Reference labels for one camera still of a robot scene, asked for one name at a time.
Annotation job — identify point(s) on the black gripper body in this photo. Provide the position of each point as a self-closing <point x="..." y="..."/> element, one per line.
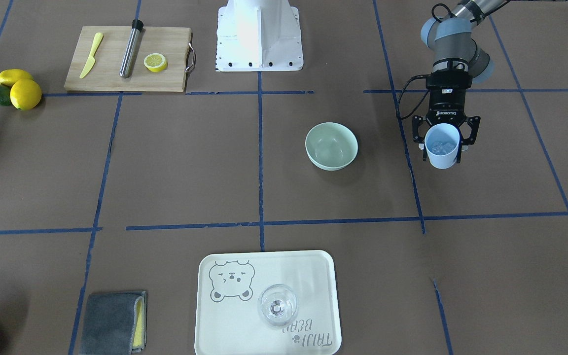
<point x="445" y="114"/>

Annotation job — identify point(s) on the light blue cup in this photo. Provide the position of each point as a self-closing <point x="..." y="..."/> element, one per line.
<point x="442" y="145"/>

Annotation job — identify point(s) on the green bowl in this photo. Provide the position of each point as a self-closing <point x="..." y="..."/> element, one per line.
<point x="331" y="146"/>

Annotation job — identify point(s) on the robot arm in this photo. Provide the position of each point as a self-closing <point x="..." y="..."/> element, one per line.
<point x="455" y="51"/>

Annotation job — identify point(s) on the cream bear serving tray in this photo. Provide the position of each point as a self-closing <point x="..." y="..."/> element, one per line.
<point x="228" y="321"/>

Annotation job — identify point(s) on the clear wine glass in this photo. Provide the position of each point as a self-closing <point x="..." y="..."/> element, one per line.
<point x="278" y="305"/>

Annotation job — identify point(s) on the lemon half slice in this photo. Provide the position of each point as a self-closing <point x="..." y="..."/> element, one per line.
<point x="155" y="62"/>

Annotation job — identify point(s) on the wooden cutting board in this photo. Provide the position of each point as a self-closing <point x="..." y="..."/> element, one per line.
<point x="172" y="42"/>

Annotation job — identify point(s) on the yellow plastic knife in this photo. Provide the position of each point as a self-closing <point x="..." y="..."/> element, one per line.
<point x="90" y="61"/>

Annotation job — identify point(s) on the grey folded cloth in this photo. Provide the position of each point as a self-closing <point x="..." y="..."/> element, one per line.
<point x="115" y="323"/>

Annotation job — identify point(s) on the whole yellow lemon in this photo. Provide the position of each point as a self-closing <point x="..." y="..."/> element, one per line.
<point x="25" y="94"/>

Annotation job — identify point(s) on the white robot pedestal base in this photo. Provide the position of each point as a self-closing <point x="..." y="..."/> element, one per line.
<point x="258" y="35"/>

